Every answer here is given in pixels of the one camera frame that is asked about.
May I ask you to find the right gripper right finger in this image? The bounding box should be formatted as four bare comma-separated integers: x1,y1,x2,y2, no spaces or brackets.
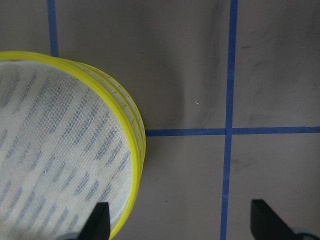
250,199,304,240

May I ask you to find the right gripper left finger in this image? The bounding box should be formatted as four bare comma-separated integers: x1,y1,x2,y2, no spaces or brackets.
77,202,111,240

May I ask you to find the yellow steamer layer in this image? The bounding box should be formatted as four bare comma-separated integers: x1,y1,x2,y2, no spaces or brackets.
0,51,142,240
72,61,146,173

